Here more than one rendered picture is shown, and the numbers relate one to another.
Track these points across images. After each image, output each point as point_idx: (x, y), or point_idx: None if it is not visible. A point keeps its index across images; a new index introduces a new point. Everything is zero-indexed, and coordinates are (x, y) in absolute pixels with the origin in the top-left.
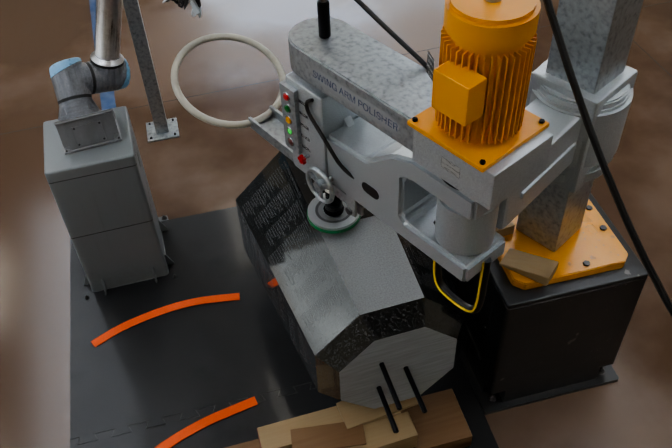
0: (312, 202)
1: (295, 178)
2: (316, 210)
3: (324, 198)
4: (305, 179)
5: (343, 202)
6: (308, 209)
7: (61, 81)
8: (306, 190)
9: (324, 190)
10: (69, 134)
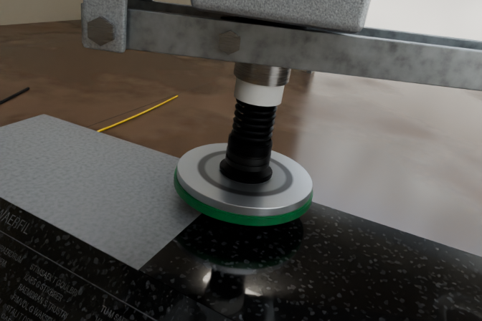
0: (299, 168)
1: (429, 240)
2: (271, 159)
3: None
4: (414, 248)
5: (247, 188)
6: (285, 156)
7: None
8: (371, 228)
9: (346, 245)
10: None
